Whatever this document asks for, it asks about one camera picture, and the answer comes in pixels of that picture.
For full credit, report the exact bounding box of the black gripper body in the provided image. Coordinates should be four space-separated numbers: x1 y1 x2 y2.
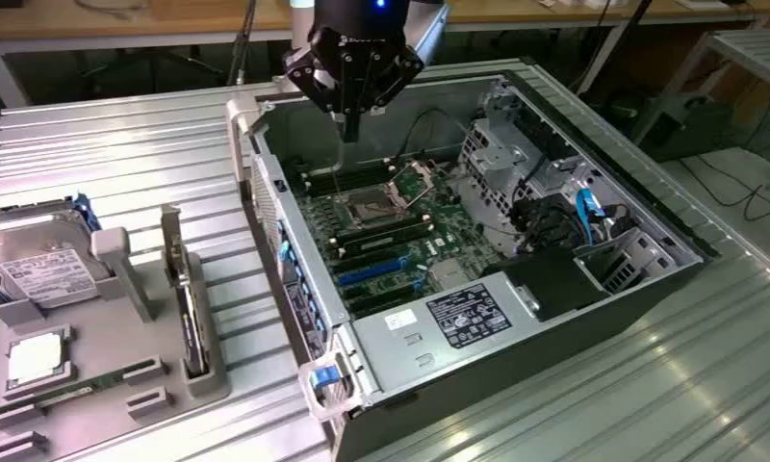
307 0 413 66

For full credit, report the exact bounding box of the Nvidia Quadro graphics card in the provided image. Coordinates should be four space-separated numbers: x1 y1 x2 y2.
158 204 211 382

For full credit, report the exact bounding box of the metal socket cover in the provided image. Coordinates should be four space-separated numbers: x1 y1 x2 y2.
383 160 445 214

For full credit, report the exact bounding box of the black chair base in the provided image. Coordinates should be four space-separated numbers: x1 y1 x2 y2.
78 45 227 93

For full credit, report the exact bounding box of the grey metal disk bay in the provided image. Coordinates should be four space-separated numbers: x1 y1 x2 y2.
455 117 554 233

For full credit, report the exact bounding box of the CPU socket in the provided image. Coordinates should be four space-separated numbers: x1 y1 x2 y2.
337 185 394 228

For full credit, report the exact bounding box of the green motherboard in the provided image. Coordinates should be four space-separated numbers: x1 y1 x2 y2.
287 152 509 321

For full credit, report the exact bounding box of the green RAM stick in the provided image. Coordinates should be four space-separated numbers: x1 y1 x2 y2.
2 369 130 411
342 225 435 256

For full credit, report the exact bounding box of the blue expansion slot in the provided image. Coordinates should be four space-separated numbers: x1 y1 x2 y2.
334 256 406 289

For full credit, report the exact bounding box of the silver chipset heatsink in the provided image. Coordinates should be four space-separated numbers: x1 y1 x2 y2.
427 262 483 294

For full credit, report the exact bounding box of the black box device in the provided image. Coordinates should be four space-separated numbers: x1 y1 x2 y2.
641 93 738 164

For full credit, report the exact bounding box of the black plastic shroud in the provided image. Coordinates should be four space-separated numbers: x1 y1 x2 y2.
479 244 610 323

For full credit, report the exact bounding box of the grey power supply unit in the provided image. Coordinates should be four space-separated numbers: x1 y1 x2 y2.
351 276 545 395

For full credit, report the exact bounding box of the metal slat shelf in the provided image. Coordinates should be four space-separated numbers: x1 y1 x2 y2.
689 28 770 100

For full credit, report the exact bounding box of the silver hard disk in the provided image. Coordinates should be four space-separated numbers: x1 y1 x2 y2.
0 211 102 310

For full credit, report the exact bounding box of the open black PC case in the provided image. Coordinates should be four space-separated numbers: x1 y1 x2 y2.
225 57 723 462

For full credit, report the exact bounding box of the blue case latch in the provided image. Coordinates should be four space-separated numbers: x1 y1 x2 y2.
309 365 342 387

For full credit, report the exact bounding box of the grey printed parts rack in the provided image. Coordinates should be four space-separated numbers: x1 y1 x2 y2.
0 226 233 461

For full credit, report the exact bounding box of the silver CPU chip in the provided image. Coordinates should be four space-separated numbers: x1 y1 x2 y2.
6 333 65 385

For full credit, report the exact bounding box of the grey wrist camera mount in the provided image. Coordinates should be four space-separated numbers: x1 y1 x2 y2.
407 2 451 67

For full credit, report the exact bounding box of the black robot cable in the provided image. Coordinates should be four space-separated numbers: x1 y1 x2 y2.
226 0 259 87

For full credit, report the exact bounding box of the wooden desk white frame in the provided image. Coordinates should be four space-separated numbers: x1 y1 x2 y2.
445 0 770 97
0 0 297 110

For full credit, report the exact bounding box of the white coiled cable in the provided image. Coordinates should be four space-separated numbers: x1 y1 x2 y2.
74 0 154 20

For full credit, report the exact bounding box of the black wire bundle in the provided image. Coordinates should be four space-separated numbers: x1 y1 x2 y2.
509 197 585 250

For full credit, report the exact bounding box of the blue disk wire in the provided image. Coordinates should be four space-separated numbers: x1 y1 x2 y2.
573 186 610 247

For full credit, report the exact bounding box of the blue plastic disk bracket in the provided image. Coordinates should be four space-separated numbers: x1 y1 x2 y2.
0 191 99 242

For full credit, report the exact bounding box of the black floor cable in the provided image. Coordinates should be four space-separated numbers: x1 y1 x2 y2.
677 153 770 221

